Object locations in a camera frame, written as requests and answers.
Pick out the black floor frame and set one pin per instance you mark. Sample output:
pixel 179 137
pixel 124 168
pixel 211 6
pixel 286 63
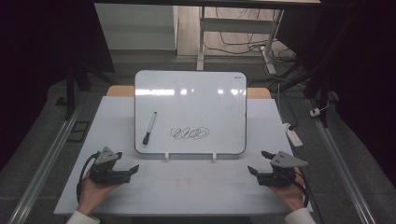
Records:
pixel 79 131

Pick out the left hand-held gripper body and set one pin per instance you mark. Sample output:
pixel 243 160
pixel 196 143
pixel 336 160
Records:
pixel 107 175

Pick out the white power strip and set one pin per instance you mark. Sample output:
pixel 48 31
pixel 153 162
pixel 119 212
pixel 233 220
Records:
pixel 292 135

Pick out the white board stand clip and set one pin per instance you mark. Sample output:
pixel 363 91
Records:
pixel 166 156
pixel 214 156

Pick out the white dry-erase board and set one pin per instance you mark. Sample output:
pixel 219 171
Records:
pixel 193 105

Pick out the black and white marker pen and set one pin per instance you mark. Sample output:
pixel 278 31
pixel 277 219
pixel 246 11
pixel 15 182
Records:
pixel 150 126

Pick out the small white adapter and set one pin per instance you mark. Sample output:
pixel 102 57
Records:
pixel 315 112

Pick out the black metal stand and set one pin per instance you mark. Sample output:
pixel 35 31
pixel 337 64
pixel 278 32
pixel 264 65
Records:
pixel 71 93
pixel 320 90

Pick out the white cabinet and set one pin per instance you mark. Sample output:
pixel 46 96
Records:
pixel 137 28

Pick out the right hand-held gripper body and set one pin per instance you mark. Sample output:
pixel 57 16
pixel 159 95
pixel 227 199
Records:
pixel 280 179

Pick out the person's left hand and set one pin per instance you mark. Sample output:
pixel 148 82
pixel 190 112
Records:
pixel 91 196

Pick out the white desk frame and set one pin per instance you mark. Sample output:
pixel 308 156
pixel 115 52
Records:
pixel 236 25

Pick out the aluminium floor rail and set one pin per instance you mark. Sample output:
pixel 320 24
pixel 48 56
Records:
pixel 342 168
pixel 43 168

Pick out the person's right hand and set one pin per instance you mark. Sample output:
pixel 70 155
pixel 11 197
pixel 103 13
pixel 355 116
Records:
pixel 292 196

